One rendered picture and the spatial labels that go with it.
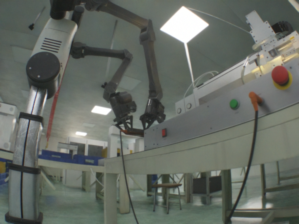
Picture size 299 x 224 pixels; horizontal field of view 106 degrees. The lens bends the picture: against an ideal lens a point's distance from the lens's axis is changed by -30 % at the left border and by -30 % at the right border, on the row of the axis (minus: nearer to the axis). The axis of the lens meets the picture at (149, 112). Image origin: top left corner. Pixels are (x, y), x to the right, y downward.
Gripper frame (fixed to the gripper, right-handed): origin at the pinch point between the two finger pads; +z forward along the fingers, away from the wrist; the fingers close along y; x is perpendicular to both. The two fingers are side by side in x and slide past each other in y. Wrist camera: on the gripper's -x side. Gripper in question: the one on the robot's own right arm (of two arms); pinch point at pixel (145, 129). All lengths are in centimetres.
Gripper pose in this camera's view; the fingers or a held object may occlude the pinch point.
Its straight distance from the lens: 92.3
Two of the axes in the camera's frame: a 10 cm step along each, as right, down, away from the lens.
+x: -8.3, -4.2, -3.8
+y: -5.2, 3.2, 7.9
